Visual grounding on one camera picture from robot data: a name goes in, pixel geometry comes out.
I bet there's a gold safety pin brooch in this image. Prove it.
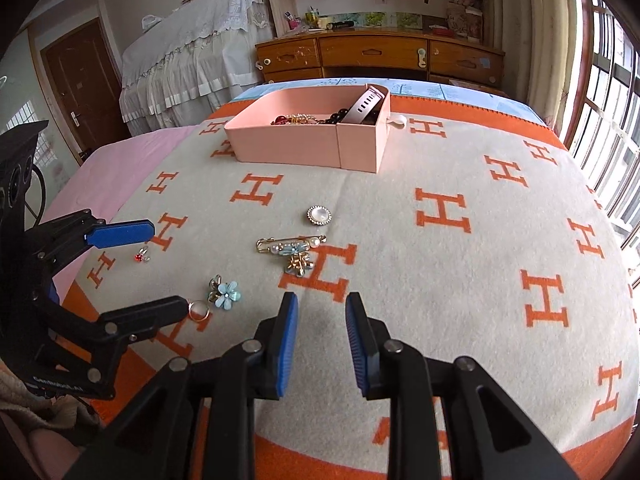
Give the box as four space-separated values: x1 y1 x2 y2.
256 235 326 278

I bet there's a silver ring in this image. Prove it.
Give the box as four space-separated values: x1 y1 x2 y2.
188 299 213 324

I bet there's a pink bed sheet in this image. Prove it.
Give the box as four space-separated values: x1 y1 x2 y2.
39 123 202 302

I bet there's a pink jewelry tray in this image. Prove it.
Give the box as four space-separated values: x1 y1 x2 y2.
224 84 390 174

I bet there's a left forearm knit sleeve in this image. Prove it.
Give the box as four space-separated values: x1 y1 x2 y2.
0 364 106 480

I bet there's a red beaded bangle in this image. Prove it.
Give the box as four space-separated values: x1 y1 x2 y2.
271 114 324 126

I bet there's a cream curtain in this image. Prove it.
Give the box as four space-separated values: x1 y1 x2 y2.
485 0 584 136

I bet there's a window with metal grille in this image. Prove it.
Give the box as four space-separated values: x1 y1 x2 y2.
562 0 640 252

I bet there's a white lace covered furniture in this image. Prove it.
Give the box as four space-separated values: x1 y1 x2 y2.
119 0 274 136

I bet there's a blue flower hair clip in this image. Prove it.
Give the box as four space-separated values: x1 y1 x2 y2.
207 274 242 311

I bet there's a round pearl brooch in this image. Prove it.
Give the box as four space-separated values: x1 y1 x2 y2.
306 205 332 226

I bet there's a small red earring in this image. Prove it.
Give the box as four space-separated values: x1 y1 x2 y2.
134 246 150 263

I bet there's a brown wooden door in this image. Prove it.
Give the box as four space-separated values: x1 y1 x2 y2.
40 18 130 159

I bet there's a wooden desk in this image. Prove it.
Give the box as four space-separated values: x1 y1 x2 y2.
256 29 504 91

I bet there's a white orange H blanket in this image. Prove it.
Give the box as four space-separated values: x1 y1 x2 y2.
56 98 639 479

